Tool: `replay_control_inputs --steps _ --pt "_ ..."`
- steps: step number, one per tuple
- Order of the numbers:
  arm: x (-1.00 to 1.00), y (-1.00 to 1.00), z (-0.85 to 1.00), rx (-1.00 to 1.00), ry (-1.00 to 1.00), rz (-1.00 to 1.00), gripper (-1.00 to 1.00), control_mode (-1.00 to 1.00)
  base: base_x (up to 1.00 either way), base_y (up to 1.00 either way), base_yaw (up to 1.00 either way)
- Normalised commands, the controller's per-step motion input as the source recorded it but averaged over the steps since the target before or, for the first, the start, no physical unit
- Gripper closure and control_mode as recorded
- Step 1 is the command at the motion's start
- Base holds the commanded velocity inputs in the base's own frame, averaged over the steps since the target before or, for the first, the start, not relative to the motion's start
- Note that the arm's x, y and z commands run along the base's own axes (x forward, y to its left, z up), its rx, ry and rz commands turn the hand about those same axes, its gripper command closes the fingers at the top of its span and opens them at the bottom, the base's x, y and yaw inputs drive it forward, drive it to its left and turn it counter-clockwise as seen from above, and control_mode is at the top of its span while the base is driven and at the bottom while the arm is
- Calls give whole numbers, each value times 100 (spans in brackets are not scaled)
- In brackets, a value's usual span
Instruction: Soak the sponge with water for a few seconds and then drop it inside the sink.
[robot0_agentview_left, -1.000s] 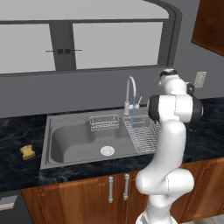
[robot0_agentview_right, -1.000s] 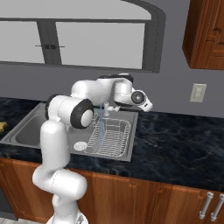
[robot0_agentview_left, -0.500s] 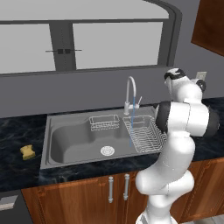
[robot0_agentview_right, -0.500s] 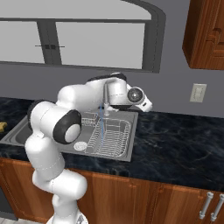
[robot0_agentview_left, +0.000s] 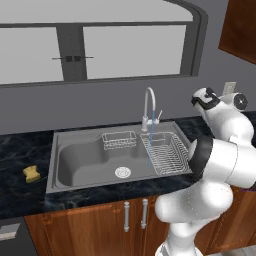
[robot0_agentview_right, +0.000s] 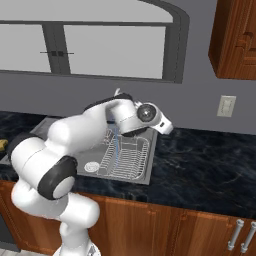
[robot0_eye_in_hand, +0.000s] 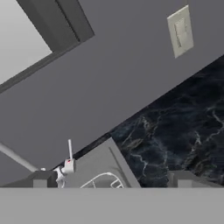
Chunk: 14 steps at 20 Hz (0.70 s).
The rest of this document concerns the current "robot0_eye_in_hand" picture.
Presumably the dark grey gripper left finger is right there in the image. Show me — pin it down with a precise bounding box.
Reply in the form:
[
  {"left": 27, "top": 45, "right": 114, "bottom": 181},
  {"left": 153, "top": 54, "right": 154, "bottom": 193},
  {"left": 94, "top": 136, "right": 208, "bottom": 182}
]
[{"left": 1, "top": 170, "right": 59, "bottom": 188}]

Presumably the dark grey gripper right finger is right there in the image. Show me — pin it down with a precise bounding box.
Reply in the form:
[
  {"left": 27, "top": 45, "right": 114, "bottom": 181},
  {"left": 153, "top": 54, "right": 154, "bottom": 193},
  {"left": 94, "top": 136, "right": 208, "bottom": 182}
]
[{"left": 167, "top": 170, "right": 224, "bottom": 188}]

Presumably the white sink tap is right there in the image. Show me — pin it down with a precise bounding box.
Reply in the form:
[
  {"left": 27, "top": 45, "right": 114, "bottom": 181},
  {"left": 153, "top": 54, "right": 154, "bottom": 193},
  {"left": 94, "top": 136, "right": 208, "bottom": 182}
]
[{"left": 0, "top": 138, "right": 77, "bottom": 188}]

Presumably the grey sink basin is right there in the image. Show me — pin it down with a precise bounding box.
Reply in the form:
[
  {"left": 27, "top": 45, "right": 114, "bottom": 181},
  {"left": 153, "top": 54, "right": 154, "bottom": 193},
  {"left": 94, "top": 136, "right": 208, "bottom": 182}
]
[{"left": 62, "top": 136, "right": 143, "bottom": 188}]

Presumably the white wire rack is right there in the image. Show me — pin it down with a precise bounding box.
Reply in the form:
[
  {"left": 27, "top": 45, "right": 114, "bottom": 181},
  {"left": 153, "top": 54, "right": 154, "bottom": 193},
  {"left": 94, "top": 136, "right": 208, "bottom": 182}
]
[{"left": 80, "top": 171, "right": 125, "bottom": 188}]

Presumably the beige wall switch plate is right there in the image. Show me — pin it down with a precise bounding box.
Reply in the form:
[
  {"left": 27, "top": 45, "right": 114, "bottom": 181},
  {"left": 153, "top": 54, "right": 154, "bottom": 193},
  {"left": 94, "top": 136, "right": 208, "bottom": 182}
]
[{"left": 166, "top": 3, "right": 195, "bottom": 60}]

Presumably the dark grey window frame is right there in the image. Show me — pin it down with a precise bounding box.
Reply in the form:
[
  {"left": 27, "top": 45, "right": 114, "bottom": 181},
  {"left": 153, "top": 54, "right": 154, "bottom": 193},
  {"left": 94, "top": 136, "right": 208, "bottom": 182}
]
[{"left": 0, "top": 0, "right": 96, "bottom": 95}]

